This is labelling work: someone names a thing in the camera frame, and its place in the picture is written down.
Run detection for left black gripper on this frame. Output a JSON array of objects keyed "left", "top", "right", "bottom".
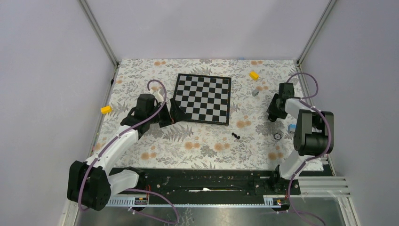
[{"left": 148, "top": 98, "right": 189, "bottom": 128}]

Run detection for black earbud pair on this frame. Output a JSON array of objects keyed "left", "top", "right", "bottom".
[{"left": 232, "top": 133, "right": 240, "bottom": 139}]

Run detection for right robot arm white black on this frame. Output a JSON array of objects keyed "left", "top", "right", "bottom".
[{"left": 267, "top": 82, "right": 334, "bottom": 194}]

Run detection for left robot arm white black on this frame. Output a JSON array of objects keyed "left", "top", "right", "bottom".
[{"left": 67, "top": 93, "right": 189, "bottom": 211}]

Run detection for blue grey lego block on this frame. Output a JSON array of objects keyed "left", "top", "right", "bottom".
[{"left": 287, "top": 124, "right": 296, "bottom": 134}]

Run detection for small grey block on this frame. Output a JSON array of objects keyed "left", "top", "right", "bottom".
[{"left": 251, "top": 89, "right": 259, "bottom": 97}]

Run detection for floral patterned table mat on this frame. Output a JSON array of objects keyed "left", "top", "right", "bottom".
[{"left": 93, "top": 59, "right": 303, "bottom": 170}]

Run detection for yellow block right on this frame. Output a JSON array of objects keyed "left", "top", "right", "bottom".
[{"left": 249, "top": 71, "right": 259, "bottom": 81}]

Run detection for yellow block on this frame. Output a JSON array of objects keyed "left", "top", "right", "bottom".
[
  {"left": 100, "top": 105, "right": 112, "bottom": 114},
  {"left": 249, "top": 71, "right": 259, "bottom": 81}
]

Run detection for black white checkerboard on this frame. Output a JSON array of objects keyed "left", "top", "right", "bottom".
[{"left": 173, "top": 73, "right": 231, "bottom": 126}]

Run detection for yellow block left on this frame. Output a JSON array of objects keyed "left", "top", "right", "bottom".
[{"left": 100, "top": 105, "right": 112, "bottom": 114}]

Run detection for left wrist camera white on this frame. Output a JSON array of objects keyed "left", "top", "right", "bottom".
[{"left": 150, "top": 89, "right": 165, "bottom": 104}]

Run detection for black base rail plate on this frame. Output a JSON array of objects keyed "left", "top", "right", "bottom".
[{"left": 135, "top": 168, "right": 301, "bottom": 205}]

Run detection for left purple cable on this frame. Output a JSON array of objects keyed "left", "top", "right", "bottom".
[{"left": 78, "top": 79, "right": 180, "bottom": 226}]

